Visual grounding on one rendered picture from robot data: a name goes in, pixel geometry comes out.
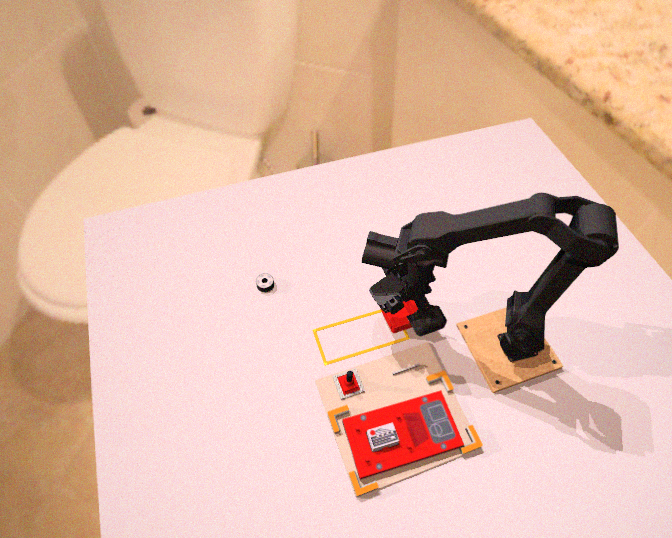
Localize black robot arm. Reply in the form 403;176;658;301
362;193;619;362

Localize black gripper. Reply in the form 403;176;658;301
394;263;448;337

